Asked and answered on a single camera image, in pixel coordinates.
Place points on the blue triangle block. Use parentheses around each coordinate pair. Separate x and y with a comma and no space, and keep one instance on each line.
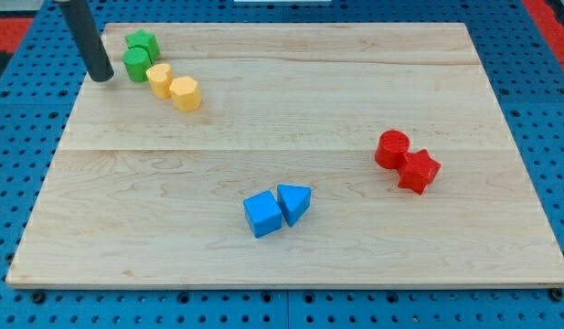
(293,201)

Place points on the red star block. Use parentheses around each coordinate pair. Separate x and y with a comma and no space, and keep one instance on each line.
(417,170)

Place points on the green star block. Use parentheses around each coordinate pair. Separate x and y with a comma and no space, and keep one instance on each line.
(144,40)

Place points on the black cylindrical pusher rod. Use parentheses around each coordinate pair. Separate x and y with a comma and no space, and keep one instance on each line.
(87,38)

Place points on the blue cube block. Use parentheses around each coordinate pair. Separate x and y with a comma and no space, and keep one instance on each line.
(262,214)

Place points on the light wooden board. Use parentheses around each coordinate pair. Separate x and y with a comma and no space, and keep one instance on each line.
(142,196)

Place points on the yellow heart block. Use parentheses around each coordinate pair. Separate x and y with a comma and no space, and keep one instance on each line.
(160,77)

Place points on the yellow hexagon block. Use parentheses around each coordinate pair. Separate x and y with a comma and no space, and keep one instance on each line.
(185,94)

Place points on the green cylinder block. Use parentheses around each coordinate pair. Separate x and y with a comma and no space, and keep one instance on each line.
(136,62)

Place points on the red cylinder block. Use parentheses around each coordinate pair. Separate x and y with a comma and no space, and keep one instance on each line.
(392,144)

